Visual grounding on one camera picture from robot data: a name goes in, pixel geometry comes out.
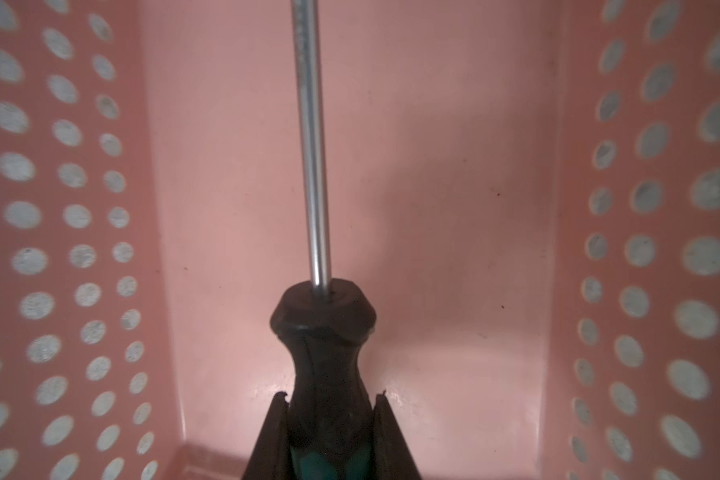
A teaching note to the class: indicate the green black handled screwdriver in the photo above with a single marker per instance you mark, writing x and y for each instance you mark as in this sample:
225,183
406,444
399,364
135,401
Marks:
323,322

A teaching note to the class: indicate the pink perforated plastic bin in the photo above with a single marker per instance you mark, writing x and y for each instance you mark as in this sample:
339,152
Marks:
526,192

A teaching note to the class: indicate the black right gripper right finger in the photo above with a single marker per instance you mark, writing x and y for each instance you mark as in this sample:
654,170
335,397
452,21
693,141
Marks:
391,455

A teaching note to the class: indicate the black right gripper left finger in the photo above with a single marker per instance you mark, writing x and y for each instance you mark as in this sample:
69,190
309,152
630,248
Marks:
271,456

